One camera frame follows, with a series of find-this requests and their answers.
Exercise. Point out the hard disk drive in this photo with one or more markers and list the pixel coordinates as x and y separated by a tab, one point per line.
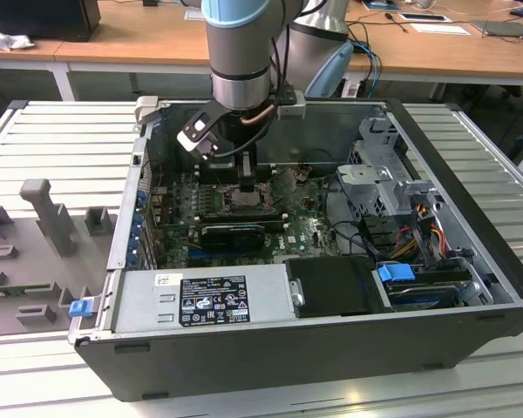
418	296

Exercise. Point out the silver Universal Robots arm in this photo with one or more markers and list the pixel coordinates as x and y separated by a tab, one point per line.
239	52

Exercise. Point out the blue case latch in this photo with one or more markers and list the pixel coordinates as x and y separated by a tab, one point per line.
80	308

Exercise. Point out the black computer tower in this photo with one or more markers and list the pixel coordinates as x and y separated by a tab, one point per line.
39	17

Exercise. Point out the black graphics card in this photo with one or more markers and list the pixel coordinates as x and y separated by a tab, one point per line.
231	237

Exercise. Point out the green motherboard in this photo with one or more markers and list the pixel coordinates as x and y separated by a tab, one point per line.
305	226

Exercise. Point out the blue card retainer clip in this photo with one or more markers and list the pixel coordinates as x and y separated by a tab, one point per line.
134	237
137	217
133	257
141	198

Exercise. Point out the white paper sheet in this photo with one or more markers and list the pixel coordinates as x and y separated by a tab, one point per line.
440	28

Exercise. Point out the crumpled white paper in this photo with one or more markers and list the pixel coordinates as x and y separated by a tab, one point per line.
8	39

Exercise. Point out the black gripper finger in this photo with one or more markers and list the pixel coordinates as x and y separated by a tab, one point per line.
248	183

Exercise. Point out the grey power supply unit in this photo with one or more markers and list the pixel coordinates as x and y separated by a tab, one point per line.
135	305

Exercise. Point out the grey parts rack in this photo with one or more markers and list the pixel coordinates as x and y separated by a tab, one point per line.
35	270

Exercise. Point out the silver metal disk bay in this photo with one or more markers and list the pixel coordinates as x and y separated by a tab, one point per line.
366	183

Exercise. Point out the black open PC case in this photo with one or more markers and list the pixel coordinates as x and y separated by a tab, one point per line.
244	361

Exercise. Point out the white framed tablet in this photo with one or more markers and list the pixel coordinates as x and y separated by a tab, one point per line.
425	17

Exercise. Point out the dark grey notebook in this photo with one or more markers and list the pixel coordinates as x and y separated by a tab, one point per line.
503	29

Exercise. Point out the pale blue teach pendant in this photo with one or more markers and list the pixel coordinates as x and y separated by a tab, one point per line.
331	69

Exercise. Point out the CPU socket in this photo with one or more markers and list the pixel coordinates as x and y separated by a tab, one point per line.
226	201

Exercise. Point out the blue expansion slot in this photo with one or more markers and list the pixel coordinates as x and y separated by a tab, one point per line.
194	252

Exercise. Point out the blue disk carrier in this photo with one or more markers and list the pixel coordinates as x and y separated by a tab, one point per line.
394	273

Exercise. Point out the brown board heatsink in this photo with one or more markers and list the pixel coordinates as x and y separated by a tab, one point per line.
160	209

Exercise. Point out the white power adapter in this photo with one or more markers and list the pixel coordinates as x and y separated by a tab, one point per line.
351	89

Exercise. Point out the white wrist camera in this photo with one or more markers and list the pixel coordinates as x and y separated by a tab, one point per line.
192	135

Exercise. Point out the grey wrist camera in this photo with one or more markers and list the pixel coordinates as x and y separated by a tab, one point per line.
292	111

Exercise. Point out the green RAM stick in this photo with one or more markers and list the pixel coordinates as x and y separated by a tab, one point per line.
8	292

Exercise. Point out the black plastic shroud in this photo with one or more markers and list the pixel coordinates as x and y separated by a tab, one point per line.
331	287

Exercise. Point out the wooden desk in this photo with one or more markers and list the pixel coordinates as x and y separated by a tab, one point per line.
157	39

